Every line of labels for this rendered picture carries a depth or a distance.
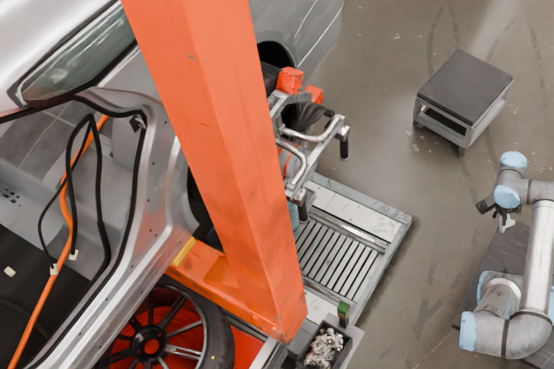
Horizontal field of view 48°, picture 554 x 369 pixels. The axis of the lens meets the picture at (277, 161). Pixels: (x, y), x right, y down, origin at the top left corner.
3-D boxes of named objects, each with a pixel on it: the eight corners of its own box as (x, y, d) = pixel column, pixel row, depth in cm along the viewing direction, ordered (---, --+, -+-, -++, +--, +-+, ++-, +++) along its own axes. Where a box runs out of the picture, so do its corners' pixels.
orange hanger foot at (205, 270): (178, 239, 280) (157, 200, 252) (277, 293, 261) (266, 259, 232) (155, 269, 273) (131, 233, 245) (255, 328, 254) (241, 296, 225)
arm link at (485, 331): (525, 310, 254) (504, 370, 187) (481, 302, 262) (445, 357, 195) (528, 273, 253) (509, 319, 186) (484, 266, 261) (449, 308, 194)
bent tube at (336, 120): (300, 103, 257) (298, 86, 248) (341, 120, 249) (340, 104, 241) (277, 134, 249) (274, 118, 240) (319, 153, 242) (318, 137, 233)
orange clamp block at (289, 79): (283, 86, 253) (288, 65, 249) (299, 93, 250) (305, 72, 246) (274, 90, 247) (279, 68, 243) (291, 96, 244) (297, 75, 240)
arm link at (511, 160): (499, 164, 229) (503, 146, 236) (495, 188, 238) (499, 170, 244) (526, 168, 226) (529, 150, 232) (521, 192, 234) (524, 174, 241)
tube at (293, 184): (274, 138, 248) (271, 122, 239) (316, 157, 241) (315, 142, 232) (250, 171, 241) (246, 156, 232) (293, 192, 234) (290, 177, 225)
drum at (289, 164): (277, 146, 270) (274, 127, 259) (321, 165, 262) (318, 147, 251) (260, 170, 264) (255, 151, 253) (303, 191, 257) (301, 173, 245)
